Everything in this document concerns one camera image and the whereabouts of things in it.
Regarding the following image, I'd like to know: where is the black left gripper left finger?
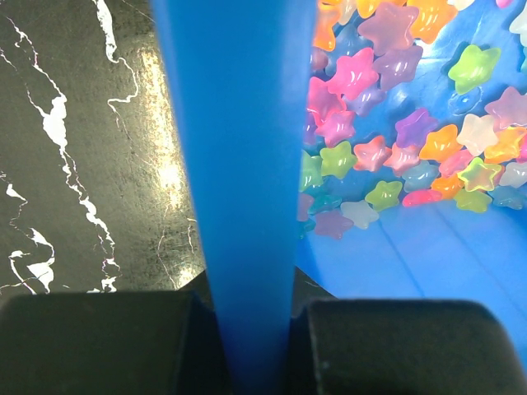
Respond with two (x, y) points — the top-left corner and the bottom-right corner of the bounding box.
(1, 291), (231, 394)

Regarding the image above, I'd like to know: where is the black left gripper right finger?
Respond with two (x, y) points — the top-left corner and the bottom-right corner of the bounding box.
(285, 300), (526, 394)

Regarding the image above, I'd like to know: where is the blue bin with star candies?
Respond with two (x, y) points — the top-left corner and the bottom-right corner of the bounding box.
(152, 1), (526, 394)

